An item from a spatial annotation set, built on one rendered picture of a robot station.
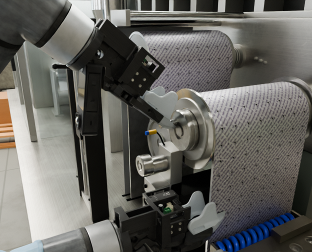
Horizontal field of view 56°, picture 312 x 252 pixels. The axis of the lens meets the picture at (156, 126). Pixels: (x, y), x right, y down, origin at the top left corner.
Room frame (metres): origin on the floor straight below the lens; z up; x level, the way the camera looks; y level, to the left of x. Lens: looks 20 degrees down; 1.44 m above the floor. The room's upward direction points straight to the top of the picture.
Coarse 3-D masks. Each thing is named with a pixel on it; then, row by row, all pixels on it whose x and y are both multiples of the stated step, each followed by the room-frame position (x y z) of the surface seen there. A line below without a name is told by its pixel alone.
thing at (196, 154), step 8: (176, 104) 0.53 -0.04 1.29; (184, 104) 0.50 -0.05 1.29; (192, 104) 0.48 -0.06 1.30; (200, 112) 0.46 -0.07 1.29; (200, 120) 0.46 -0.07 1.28; (200, 128) 0.46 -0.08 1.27; (200, 136) 0.46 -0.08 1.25; (200, 144) 0.46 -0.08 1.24; (184, 152) 0.50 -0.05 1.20; (192, 152) 0.48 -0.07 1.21; (200, 152) 0.45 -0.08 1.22
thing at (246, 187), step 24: (288, 144) 0.53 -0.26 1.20; (216, 168) 0.45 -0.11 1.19; (240, 168) 0.47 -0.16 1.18; (264, 168) 0.50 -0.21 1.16; (288, 168) 0.54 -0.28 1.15; (216, 192) 0.45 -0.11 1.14; (240, 192) 0.48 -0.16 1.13; (264, 192) 0.51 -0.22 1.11; (288, 192) 0.54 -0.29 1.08; (240, 216) 0.48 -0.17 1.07; (264, 216) 0.51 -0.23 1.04; (216, 240) 0.46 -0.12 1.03
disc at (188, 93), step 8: (184, 88) 0.51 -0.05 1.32; (184, 96) 0.51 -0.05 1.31; (192, 96) 0.49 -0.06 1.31; (200, 96) 0.47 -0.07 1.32; (200, 104) 0.47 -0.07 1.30; (208, 112) 0.45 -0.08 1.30; (208, 120) 0.44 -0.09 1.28; (208, 128) 0.44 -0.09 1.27; (208, 136) 0.44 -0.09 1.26; (208, 144) 0.44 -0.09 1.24; (208, 152) 0.44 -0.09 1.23; (184, 160) 0.50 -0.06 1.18; (192, 160) 0.48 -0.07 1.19; (200, 160) 0.46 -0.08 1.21; (208, 160) 0.44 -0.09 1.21
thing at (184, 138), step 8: (176, 112) 0.49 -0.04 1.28; (184, 112) 0.48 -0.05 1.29; (192, 112) 0.48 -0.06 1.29; (176, 120) 0.49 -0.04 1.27; (184, 120) 0.47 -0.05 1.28; (192, 120) 0.47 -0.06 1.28; (176, 128) 0.49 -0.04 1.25; (184, 128) 0.47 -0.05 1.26; (192, 128) 0.46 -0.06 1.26; (176, 136) 0.49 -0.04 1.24; (184, 136) 0.47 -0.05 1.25; (192, 136) 0.46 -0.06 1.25; (176, 144) 0.49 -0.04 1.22; (184, 144) 0.47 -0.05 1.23; (192, 144) 0.46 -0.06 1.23
